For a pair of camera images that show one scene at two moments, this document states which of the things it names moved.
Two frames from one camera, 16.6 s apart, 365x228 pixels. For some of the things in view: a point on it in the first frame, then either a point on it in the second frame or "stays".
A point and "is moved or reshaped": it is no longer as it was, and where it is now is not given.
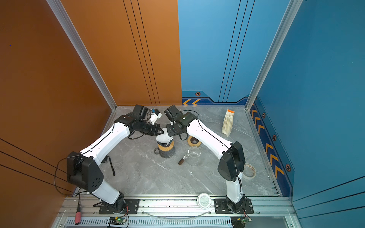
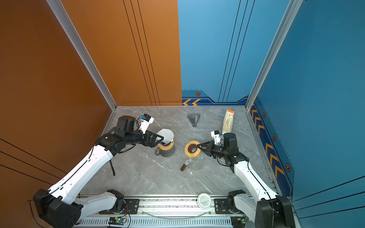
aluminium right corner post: [292, 8] stays
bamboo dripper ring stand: [166, 148] stays
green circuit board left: [117, 221] stays
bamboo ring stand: [194, 145] is moved or reshaped
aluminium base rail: [83, 212] stays
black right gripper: [169, 131] -> [206, 151]
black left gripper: [155, 132] -> [152, 144]
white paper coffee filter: [164, 138] stays
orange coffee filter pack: [227, 127] stays
